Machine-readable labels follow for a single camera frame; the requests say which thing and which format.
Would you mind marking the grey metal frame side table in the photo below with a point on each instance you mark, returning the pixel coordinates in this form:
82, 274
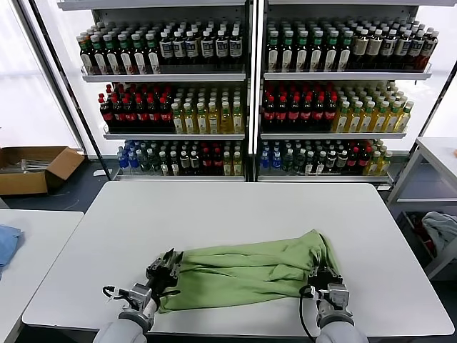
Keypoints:
439, 148

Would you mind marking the cola bottle red cap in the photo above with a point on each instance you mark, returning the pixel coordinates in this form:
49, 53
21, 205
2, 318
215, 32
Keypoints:
353, 160
118, 114
130, 115
307, 114
331, 113
218, 160
166, 115
154, 115
141, 115
206, 160
269, 114
320, 113
294, 114
105, 114
282, 114
364, 160

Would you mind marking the green tinted drink bottle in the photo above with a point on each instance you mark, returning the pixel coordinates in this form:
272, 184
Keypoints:
300, 161
154, 161
144, 161
288, 161

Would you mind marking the white shelf unit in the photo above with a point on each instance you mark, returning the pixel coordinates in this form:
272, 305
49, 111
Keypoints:
339, 75
160, 76

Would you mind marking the yellow drink bottle white cap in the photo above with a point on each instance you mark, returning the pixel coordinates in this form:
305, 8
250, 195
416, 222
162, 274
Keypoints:
238, 120
177, 121
190, 121
367, 120
214, 120
342, 120
226, 120
373, 164
228, 165
202, 121
404, 119
354, 120
392, 120
237, 164
385, 164
380, 120

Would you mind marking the silver metal parts bundle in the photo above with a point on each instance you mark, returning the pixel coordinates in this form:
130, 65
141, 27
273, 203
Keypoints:
34, 165

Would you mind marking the dark bottle white cap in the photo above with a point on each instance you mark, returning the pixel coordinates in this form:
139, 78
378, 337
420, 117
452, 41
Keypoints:
184, 163
163, 164
321, 163
342, 161
332, 161
174, 164
194, 163
310, 163

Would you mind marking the dark drink bottle green label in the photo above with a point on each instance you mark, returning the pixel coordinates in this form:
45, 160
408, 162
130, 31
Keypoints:
345, 51
85, 53
332, 51
273, 51
125, 53
111, 53
140, 53
98, 53
288, 51
153, 53
317, 51
302, 51

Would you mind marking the red fabric item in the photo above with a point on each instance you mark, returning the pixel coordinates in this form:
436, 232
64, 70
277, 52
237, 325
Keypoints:
428, 244

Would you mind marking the dark bottle white blue label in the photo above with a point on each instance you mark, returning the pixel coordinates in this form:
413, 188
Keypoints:
417, 48
207, 48
221, 47
430, 46
193, 48
404, 48
166, 48
235, 47
388, 48
179, 48

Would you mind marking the grey white cloth pile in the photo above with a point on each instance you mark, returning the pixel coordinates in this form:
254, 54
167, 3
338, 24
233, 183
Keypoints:
442, 228

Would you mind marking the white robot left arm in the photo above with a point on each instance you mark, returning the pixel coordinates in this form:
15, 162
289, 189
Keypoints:
118, 332

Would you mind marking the white paper scrap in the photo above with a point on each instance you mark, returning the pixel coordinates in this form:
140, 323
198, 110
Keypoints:
100, 172

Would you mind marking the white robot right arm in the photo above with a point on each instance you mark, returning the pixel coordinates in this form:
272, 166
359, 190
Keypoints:
339, 332

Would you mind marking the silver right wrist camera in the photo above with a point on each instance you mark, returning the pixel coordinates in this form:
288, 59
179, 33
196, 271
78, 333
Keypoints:
337, 296

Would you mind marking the blue drink bottle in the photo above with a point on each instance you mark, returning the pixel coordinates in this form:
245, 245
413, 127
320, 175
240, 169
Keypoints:
265, 160
123, 160
276, 160
134, 160

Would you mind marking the black slanted frame pole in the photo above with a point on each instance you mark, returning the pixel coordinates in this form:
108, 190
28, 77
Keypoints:
440, 100
63, 71

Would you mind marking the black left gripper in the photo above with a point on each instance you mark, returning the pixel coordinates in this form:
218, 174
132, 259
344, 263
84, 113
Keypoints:
160, 279

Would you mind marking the green polo shirt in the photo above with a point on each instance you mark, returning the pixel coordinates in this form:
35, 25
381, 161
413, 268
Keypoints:
242, 264

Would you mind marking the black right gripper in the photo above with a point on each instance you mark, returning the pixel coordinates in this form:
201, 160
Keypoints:
325, 282

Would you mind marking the blue folded cloth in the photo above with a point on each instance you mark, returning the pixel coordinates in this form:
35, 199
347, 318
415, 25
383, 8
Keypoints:
9, 243

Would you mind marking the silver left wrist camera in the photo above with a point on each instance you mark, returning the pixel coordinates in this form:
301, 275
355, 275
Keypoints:
141, 293

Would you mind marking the brown cardboard box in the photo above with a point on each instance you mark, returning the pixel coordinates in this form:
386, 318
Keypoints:
21, 184

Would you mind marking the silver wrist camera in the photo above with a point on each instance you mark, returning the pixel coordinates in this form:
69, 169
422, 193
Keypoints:
337, 296
141, 293

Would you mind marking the black storage crate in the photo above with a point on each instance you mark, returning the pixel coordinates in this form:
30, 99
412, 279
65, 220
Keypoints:
410, 223

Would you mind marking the dark bottle beige label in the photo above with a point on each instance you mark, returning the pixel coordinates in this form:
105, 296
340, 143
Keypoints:
361, 48
375, 48

